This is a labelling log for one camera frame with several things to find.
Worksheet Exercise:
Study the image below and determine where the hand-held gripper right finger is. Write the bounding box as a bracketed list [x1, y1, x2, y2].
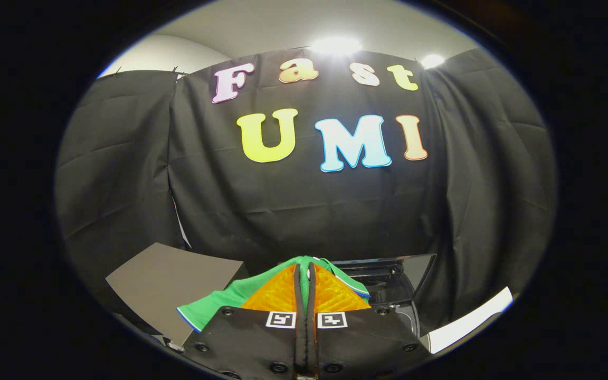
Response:
[307, 262, 434, 379]

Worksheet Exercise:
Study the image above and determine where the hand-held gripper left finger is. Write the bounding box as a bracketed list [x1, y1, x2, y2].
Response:
[183, 263, 308, 379]

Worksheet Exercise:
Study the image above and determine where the green polo shirt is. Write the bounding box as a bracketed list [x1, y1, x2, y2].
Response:
[176, 256, 372, 333]

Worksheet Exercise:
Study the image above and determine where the grey side table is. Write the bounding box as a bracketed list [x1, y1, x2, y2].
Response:
[105, 243, 245, 346]

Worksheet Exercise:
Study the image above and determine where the white paper sheet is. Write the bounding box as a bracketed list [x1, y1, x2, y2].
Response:
[428, 286, 514, 354]

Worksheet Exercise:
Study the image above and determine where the black backdrop cloth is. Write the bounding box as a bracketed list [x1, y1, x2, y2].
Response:
[53, 46, 558, 338]

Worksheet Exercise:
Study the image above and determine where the round ceiling light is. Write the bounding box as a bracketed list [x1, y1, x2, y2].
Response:
[309, 36, 362, 56]

